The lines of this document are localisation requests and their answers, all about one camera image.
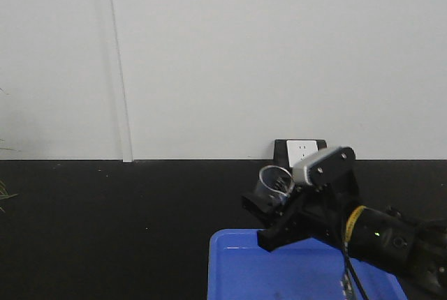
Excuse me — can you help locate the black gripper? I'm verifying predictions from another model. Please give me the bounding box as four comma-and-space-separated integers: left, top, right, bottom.
241, 170, 365, 252

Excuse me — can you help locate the clear glass beaker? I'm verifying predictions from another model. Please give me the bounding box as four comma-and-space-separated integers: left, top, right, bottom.
254, 165, 295, 204

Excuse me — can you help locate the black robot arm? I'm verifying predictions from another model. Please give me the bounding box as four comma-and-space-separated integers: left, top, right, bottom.
242, 166, 446, 299

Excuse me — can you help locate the blue plastic tray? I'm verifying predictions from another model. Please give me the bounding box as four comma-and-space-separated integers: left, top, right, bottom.
207, 228, 409, 300

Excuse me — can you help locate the white power socket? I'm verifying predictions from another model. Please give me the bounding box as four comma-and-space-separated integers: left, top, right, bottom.
286, 140, 318, 167

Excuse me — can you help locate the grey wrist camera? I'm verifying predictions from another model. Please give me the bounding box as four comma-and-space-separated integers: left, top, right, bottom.
292, 147, 344, 186

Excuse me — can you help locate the black cable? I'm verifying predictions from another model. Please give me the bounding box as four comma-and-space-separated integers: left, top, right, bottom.
340, 237, 369, 300

